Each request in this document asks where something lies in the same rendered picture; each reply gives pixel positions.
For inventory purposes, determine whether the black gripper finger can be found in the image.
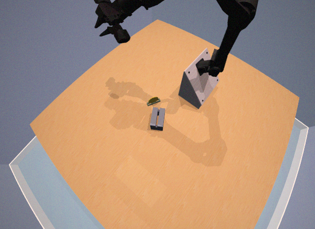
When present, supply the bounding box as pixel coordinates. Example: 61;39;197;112
95;17;103;28
100;26;114;36

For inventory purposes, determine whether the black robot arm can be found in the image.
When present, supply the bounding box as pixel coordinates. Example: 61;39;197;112
95;0;258;77

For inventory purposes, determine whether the gold coin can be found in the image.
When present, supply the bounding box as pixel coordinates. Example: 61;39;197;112
149;97;158;103

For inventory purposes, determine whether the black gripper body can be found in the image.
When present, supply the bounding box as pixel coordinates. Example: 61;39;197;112
94;0;132;43

